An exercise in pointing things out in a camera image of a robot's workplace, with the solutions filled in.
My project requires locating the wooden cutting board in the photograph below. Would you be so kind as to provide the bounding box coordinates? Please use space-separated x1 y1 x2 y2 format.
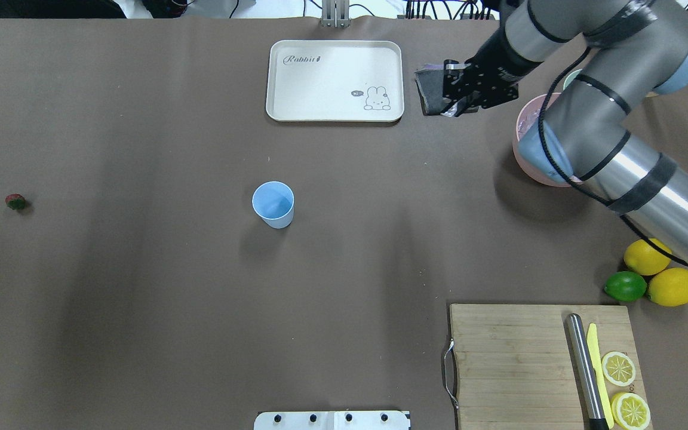
449 304 641 429

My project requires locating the green lime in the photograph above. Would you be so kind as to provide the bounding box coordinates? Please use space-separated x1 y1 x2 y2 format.
604 271 648 302

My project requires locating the lemon half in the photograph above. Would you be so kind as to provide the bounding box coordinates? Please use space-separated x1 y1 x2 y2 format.
610 392 652 429
601 351 637 387

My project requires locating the cream rabbit tray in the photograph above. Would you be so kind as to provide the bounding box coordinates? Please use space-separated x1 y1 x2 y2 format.
265 40 404 123

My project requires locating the pink bowl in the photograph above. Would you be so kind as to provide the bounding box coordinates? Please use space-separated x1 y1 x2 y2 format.
512 94 581 188

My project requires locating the lemon half upper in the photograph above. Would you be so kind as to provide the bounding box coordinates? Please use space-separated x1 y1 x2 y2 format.
601 351 637 387

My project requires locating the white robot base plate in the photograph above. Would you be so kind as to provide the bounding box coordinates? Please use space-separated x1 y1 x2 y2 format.
253 409 411 429

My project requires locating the whole lemon near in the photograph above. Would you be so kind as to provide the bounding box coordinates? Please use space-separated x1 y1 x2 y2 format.
646 268 688 307

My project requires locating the mint green bowl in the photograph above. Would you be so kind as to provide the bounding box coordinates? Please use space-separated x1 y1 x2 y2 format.
563 69 582 90

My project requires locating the grey folded cloth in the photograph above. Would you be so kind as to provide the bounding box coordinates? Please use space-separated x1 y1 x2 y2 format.
414 64 477 117

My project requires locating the whole lemon far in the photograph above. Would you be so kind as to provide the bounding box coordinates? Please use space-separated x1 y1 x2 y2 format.
622 239 672 276

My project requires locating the whole lemon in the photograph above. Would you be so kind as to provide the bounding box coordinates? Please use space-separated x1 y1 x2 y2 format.
646 268 688 307
622 239 672 276

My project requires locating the yellow plastic knife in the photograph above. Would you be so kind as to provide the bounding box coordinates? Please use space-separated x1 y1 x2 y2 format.
585 323 615 429

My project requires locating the steel muddler rod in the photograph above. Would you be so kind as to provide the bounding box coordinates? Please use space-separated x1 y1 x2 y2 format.
566 313 609 429

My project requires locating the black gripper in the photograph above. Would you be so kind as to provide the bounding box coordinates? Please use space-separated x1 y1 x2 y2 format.
443 45 521 115

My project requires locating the red strawberry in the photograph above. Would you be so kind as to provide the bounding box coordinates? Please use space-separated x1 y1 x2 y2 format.
5 193 28 211

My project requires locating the light blue cup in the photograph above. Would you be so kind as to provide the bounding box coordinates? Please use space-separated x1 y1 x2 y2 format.
251 182 295 229

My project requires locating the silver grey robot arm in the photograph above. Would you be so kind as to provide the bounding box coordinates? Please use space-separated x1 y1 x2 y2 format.
442 1 688 264

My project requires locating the lemon half lower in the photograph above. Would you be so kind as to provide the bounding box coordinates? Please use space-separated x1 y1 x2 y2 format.
610 392 652 429

